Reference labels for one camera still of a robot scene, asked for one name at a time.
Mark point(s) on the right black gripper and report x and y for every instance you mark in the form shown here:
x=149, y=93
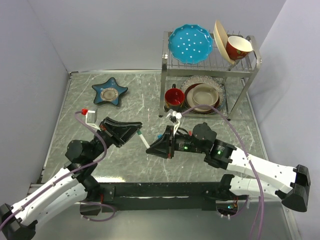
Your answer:
x=162, y=146

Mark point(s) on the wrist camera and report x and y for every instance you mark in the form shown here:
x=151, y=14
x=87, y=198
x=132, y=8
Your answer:
x=90, y=117
x=174, y=117

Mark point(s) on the beige bowl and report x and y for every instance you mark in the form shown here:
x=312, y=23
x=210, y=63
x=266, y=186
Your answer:
x=204, y=94

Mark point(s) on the metal dish rack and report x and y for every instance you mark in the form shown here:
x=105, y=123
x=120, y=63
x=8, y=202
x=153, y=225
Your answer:
x=245, y=70

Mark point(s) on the red rimmed plate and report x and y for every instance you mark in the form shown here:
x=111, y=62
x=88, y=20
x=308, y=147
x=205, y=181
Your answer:
x=188, y=99

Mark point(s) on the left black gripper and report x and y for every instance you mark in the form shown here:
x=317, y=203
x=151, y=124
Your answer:
x=121, y=132

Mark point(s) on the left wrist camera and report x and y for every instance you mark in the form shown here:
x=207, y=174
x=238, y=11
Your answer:
x=90, y=117

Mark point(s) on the cream plate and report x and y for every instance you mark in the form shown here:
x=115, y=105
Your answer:
x=221, y=38

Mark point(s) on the white pen green tip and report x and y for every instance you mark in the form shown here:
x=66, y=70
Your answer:
x=144, y=141

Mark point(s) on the black base bar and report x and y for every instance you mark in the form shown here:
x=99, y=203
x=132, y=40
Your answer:
x=134, y=196

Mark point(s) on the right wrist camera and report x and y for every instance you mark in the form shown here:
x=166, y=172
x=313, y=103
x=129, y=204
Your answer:
x=174, y=117

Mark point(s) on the blue polka dot plate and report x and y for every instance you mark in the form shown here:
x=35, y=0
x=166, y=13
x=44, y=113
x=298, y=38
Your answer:
x=190, y=44

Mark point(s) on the red and black mug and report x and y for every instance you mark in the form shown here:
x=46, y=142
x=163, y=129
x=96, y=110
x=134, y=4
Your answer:
x=174, y=98

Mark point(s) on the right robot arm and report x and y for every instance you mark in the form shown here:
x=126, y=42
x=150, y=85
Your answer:
x=289, y=184

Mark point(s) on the blue star shaped dish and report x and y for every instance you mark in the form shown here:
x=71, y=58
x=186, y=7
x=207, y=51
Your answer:
x=109, y=92

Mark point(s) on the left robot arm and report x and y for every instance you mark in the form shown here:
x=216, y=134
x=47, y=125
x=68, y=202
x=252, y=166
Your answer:
x=73, y=183

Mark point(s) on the red bowl white inside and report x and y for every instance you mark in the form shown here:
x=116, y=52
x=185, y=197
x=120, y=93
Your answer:
x=238, y=47

